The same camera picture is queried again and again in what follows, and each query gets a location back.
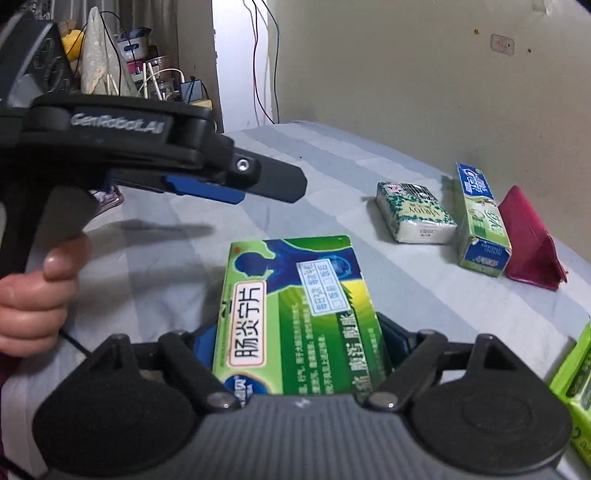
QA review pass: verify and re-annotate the yellow plush toy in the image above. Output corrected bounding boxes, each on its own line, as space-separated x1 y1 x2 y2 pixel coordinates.
60 28 88 63

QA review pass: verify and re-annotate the white charging cable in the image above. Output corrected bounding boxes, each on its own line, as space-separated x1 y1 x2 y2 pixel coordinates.
136 62 185 100

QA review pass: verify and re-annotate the red cable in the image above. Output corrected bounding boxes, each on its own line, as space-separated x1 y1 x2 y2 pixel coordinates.
240 0 278 125

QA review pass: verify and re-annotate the small blue box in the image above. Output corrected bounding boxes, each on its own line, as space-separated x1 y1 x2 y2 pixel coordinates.
180 78 206 104

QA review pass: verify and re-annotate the white green-patterned tissue pack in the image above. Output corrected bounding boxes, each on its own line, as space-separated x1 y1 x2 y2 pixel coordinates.
375 181 458 244

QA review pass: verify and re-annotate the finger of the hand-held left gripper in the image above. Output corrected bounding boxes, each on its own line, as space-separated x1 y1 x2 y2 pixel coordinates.
161 147 308 206

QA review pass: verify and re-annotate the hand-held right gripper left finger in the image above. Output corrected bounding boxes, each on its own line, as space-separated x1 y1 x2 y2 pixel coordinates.
87 322 242 415

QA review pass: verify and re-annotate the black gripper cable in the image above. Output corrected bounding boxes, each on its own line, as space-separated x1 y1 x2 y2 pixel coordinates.
58 330 93 358

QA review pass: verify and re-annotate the person's left hand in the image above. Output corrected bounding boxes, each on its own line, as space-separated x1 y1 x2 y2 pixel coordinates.
0 234 94 358

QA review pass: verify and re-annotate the lime green packet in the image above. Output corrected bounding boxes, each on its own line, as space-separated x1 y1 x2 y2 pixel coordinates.
549 320 591 467

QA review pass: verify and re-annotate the beige patterned cloth bag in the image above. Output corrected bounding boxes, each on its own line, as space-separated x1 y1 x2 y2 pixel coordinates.
78 7 139 97

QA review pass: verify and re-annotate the green and blue medicine box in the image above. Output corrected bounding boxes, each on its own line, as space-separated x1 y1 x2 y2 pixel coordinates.
211 234 393 398

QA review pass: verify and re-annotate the white and blue basket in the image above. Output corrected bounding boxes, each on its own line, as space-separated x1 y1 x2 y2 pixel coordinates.
115 28 153 63

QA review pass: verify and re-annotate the green and blue toothpaste box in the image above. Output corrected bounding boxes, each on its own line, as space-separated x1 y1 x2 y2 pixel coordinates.
455 162 512 278

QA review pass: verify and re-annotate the dark red folded bag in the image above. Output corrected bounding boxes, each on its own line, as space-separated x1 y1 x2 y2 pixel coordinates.
498 185 570 291

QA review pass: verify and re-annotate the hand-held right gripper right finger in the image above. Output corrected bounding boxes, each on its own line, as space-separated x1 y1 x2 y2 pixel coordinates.
364 314 519 412

